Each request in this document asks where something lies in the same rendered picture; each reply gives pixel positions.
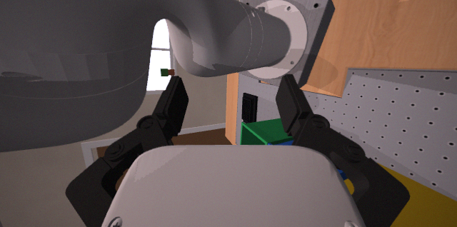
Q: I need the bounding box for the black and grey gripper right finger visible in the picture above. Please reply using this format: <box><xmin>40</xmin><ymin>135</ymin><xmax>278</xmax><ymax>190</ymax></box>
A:
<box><xmin>276</xmin><ymin>74</ymin><xmax>410</xmax><ymax>227</ymax></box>

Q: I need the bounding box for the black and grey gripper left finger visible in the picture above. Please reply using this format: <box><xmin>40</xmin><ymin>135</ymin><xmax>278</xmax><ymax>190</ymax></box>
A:
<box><xmin>65</xmin><ymin>76</ymin><xmax>189</xmax><ymax>227</ymax></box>

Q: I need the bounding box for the green bin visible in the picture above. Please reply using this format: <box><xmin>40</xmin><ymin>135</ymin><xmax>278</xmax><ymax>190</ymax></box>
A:
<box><xmin>240</xmin><ymin>118</ymin><xmax>294</xmax><ymax>145</ymax></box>

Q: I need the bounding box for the yellow open-top bin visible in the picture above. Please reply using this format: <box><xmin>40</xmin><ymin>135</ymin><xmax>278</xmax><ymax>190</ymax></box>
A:
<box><xmin>378</xmin><ymin>163</ymin><xmax>457</xmax><ymax>227</ymax></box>

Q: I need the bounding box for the blue bin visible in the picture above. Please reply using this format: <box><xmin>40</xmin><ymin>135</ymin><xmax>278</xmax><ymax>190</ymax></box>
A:
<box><xmin>276</xmin><ymin>140</ymin><xmax>347</xmax><ymax>180</ymax></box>

